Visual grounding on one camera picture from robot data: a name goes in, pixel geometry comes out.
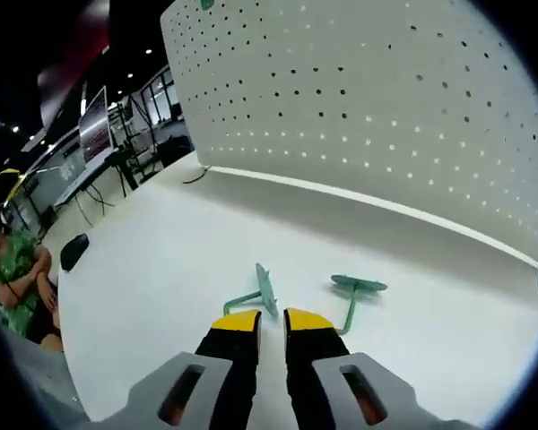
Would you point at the group of ceiling spotlights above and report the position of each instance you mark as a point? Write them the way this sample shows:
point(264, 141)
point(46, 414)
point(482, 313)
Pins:
point(148, 51)

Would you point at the black office chair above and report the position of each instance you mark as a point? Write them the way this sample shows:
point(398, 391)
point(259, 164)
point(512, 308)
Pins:
point(172, 152)

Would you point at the white perforated mounting plate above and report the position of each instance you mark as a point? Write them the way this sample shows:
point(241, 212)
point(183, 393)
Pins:
point(363, 112)

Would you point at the yellow curved object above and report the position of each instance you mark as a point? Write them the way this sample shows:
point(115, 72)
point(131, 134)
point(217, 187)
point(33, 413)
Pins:
point(9, 174)

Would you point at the green hook assembly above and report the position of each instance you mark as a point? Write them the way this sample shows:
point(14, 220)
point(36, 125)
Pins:
point(206, 3)
point(358, 283)
point(266, 289)

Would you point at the white desk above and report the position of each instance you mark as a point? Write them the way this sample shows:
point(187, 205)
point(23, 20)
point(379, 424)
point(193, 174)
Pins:
point(78, 183)

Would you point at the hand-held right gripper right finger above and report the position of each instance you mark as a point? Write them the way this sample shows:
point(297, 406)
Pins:
point(399, 403)

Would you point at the black oval mouse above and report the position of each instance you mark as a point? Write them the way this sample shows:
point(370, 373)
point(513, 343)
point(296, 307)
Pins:
point(74, 251)

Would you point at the black tripod stand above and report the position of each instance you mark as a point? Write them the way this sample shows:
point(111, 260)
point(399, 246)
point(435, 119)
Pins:
point(126, 174)

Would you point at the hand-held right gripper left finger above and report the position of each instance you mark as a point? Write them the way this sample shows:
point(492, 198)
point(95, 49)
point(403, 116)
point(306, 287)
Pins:
point(143, 403)

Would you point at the large dark display screen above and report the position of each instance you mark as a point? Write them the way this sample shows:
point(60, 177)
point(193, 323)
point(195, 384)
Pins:
point(96, 125)

